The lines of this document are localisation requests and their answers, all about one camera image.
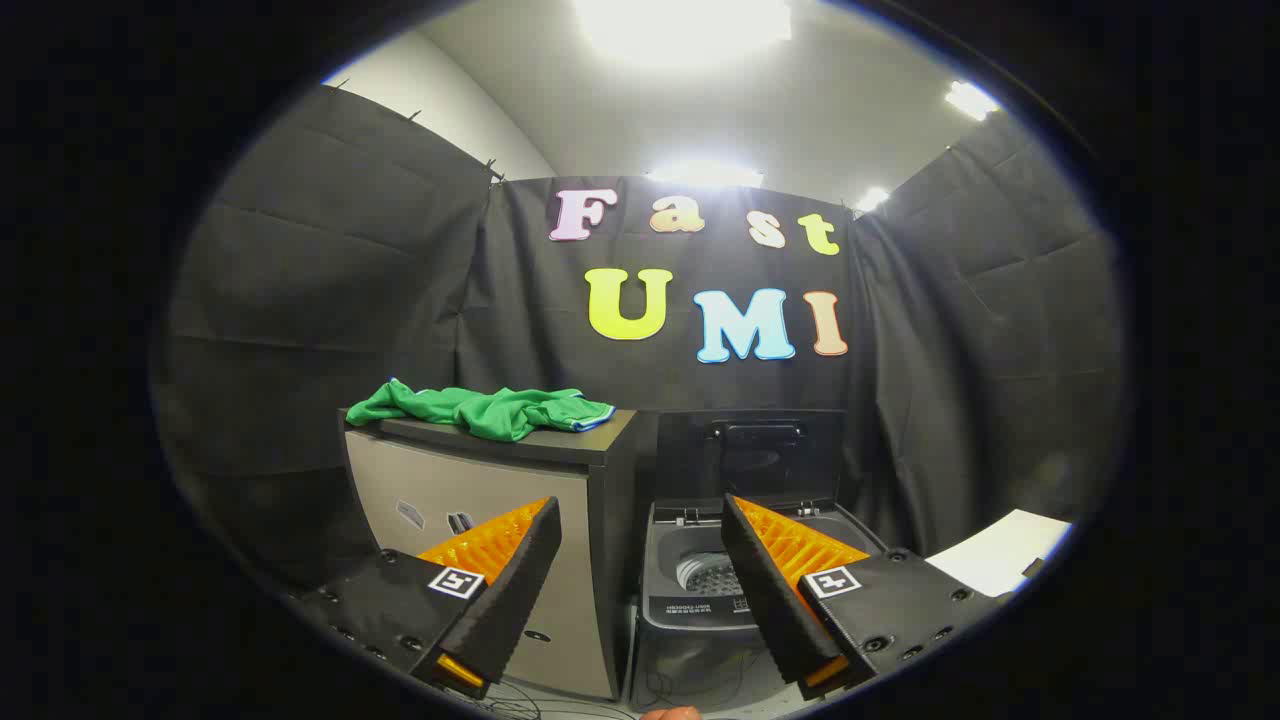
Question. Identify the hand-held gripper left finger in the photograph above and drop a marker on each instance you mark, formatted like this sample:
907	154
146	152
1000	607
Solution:
520	590

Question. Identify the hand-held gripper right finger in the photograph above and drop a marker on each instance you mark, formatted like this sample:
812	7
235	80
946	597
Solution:
765	600

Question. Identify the grey washing machine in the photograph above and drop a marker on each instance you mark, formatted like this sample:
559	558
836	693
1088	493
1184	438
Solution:
680	650

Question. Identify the green polo shirt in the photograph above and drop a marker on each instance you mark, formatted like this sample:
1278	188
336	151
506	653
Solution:
490	410

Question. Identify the grey cabinet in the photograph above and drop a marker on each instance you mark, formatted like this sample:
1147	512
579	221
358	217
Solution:
400	470

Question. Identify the white sheet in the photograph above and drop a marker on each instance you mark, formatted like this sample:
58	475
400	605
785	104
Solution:
1000	550

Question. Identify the black backdrop cloth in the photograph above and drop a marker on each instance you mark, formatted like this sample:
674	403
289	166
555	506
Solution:
350	300

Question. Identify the ceiling light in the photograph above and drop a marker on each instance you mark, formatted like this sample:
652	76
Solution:
705	177
972	100
873	199
680	25

